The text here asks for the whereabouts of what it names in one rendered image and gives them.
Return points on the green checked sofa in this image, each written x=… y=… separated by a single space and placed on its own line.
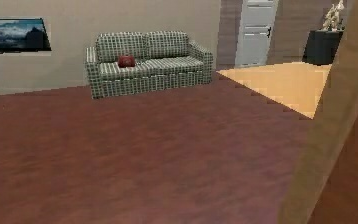
x=160 y=71

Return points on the red cushion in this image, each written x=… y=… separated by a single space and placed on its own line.
x=126 y=61

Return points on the white panelled room door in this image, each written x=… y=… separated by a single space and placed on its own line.
x=256 y=36

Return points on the black cabinet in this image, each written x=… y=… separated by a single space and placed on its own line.
x=322 y=46

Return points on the framed mountain landscape picture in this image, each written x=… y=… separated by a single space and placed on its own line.
x=18 y=35

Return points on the pale beige statue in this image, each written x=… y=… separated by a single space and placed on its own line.
x=333 y=16

